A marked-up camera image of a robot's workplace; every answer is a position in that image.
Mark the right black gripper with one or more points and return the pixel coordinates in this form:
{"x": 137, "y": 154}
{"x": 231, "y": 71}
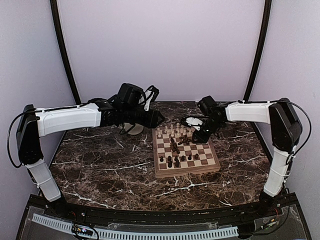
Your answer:
{"x": 203, "y": 139}

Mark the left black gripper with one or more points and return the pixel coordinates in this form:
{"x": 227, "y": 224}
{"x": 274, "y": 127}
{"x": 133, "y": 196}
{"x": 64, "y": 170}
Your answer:
{"x": 151, "y": 122}

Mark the dark tall piece front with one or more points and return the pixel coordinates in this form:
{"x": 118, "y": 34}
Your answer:
{"x": 169, "y": 162}

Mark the dark tall piece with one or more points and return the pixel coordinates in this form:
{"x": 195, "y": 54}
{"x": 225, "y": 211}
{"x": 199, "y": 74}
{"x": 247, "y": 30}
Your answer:
{"x": 169, "y": 162}
{"x": 176, "y": 161}

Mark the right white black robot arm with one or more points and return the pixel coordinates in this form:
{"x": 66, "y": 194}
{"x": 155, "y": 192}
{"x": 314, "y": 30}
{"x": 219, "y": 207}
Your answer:
{"x": 286, "y": 130}

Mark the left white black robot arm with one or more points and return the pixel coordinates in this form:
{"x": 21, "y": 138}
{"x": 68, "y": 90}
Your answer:
{"x": 35, "y": 123}

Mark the white pieces back row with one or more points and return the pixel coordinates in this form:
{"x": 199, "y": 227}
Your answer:
{"x": 177, "y": 129}

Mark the wooden chess board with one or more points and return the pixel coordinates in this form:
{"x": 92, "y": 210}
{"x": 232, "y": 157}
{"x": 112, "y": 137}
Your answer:
{"x": 208, "y": 161}

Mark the white rook corner piece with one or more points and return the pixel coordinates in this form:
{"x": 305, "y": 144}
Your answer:
{"x": 159, "y": 132}

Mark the white ribbed mug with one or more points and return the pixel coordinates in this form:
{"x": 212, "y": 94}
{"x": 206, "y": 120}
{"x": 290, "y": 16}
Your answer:
{"x": 130, "y": 129}

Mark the fallen dark piece pile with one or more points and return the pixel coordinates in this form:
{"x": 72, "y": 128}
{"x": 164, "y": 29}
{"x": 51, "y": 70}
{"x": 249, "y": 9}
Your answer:
{"x": 176, "y": 144}

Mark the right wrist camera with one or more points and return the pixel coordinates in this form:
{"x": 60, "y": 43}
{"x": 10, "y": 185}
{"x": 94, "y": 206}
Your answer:
{"x": 207, "y": 105}

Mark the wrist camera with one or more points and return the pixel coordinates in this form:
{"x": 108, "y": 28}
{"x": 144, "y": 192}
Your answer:
{"x": 130, "y": 93}
{"x": 207, "y": 105}

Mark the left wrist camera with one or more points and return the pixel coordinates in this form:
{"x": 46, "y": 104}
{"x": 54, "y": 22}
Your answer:
{"x": 130, "y": 93}

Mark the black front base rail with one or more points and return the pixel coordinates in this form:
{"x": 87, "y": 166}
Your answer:
{"x": 284, "y": 221}

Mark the right black frame post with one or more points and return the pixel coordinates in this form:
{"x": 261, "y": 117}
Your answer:
{"x": 259, "y": 49}

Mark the black frame post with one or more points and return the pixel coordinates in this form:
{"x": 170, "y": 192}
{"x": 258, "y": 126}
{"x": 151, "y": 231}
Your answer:
{"x": 259, "y": 49}
{"x": 63, "y": 50}

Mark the white slotted cable duct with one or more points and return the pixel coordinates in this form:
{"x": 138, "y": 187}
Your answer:
{"x": 97, "y": 233}

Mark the left black frame post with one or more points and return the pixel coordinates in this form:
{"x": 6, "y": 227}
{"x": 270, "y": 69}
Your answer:
{"x": 63, "y": 50}

